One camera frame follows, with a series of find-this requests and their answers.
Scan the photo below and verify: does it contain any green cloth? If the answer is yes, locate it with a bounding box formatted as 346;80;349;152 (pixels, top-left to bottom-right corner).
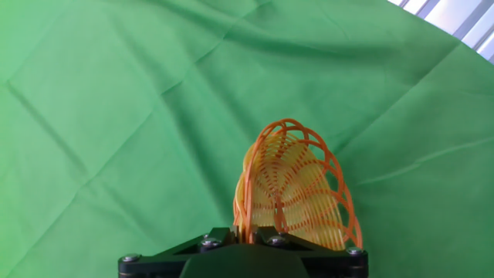
0;0;494;278

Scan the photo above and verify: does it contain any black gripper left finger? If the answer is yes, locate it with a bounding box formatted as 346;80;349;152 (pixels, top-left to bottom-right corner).
117;225;239;278

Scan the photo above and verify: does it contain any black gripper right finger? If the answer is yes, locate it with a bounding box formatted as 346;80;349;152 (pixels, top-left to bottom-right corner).
252;225;369;278

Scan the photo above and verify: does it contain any orange woven plastic dish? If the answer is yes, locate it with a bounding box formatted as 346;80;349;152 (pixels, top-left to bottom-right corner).
232;117;364;252

